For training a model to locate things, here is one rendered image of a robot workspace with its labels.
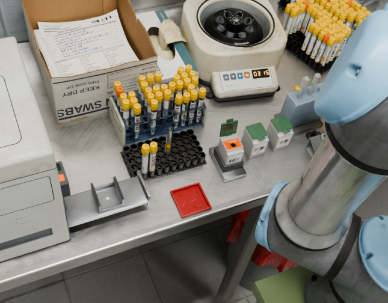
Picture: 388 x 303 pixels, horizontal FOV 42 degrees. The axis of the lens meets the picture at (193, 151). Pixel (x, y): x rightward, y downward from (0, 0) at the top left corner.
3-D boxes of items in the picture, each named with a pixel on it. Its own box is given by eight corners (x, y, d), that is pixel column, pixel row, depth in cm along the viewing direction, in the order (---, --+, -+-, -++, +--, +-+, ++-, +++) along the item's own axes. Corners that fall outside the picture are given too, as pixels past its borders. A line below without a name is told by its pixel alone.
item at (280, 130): (273, 151, 120) (280, 134, 114) (263, 136, 122) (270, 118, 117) (287, 147, 121) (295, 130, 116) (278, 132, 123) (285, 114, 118)
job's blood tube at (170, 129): (165, 159, 115) (168, 131, 107) (163, 154, 115) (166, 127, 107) (171, 157, 115) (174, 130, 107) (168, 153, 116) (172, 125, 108)
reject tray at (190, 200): (181, 219, 107) (182, 217, 106) (169, 192, 110) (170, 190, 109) (211, 209, 109) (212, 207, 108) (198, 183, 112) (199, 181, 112)
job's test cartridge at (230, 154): (223, 171, 113) (228, 154, 108) (215, 154, 116) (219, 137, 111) (240, 166, 115) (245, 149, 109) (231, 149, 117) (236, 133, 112)
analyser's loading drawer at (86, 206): (50, 237, 99) (47, 223, 95) (42, 208, 102) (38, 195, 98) (150, 205, 105) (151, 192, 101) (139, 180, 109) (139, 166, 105)
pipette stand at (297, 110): (288, 137, 123) (299, 110, 115) (273, 116, 126) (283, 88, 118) (322, 125, 126) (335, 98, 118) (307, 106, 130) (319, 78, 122)
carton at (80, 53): (56, 126, 117) (49, 80, 105) (27, 44, 132) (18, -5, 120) (157, 101, 125) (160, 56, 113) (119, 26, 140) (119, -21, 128)
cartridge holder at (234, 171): (223, 183, 113) (226, 174, 110) (208, 151, 118) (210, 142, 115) (245, 177, 115) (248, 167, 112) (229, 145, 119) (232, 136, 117)
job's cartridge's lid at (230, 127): (222, 122, 107) (221, 120, 108) (220, 137, 111) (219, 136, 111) (239, 118, 108) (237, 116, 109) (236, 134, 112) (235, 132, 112)
